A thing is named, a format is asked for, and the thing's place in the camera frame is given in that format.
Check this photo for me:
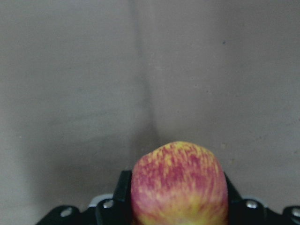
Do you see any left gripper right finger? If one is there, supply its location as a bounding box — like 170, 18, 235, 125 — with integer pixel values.
225, 173, 267, 225

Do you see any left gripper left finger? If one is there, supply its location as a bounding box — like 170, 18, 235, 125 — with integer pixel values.
95, 171, 132, 225

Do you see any red yellow apple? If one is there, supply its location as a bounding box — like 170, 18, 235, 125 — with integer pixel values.
131, 142, 229, 225

